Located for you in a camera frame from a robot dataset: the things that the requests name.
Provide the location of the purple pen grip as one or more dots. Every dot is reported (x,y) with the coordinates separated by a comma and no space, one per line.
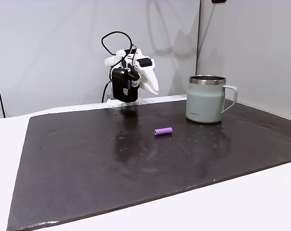
(163,131)

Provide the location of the pale green steel mug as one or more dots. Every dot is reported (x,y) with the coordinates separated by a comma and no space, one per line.
(203,103)

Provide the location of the black table mat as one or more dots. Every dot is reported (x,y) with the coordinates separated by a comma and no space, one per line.
(87,168)

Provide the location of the black oval camera box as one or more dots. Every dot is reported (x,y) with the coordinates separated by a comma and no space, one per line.
(118,84)

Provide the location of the black wall fixture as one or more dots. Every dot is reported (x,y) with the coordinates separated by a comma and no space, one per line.
(218,1)

